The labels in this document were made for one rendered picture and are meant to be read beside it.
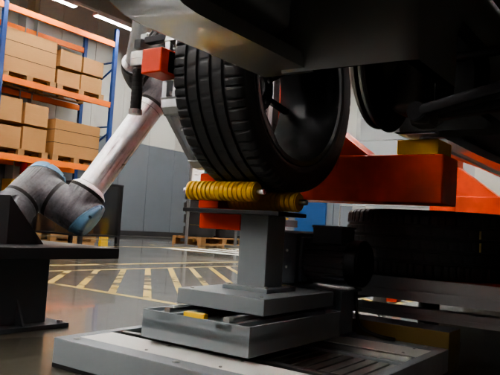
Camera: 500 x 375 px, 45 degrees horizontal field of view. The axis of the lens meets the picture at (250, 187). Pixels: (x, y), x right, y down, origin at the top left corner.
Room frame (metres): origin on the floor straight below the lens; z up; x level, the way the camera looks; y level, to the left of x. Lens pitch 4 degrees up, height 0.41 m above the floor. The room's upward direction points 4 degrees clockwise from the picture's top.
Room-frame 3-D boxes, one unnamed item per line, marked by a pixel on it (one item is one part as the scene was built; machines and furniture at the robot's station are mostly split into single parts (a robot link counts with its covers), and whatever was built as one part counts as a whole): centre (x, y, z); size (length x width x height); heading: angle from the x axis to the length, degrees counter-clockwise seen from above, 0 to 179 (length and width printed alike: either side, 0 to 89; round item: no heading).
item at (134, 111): (1.94, 0.38, 0.83); 0.04 x 0.04 x 0.16
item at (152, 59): (1.69, 0.27, 0.85); 0.09 x 0.08 x 0.07; 145
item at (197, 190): (1.79, 0.08, 0.51); 0.29 x 0.06 x 0.06; 55
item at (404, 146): (2.04, -0.58, 0.71); 0.14 x 0.14 x 0.05; 55
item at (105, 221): (10.21, 2.86, 0.49); 1.27 x 0.88 x 0.97; 54
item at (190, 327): (1.81, -0.02, 0.13); 0.50 x 0.36 x 0.10; 145
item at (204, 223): (1.93, 0.06, 0.48); 0.16 x 0.12 x 0.17; 55
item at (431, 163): (2.14, -0.44, 0.69); 0.52 x 0.17 x 0.35; 55
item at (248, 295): (1.85, -0.05, 0.32); 0.40 x 0.30 x 0.28; 145
